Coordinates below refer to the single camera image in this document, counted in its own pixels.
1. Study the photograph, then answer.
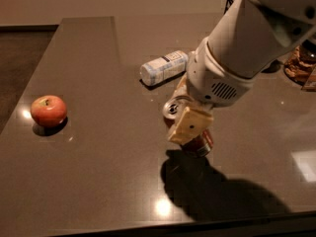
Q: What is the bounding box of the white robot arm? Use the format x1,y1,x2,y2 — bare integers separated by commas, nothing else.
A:
166,0,316,145

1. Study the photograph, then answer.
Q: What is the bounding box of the jar of brown snacks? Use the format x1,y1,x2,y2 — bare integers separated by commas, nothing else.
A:
284,40,316,86

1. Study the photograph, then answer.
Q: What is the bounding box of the white plastic water bottle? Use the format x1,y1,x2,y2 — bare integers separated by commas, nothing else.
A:
140,50,189,87

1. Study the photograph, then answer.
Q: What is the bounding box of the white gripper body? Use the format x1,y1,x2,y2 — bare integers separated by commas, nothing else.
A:
187,38,257,108

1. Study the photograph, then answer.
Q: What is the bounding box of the red apple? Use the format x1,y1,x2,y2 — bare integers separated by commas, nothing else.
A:
31,95,67,127

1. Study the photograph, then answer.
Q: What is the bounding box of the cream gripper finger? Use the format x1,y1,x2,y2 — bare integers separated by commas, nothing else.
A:
168,107,213,145
174,74,188,97

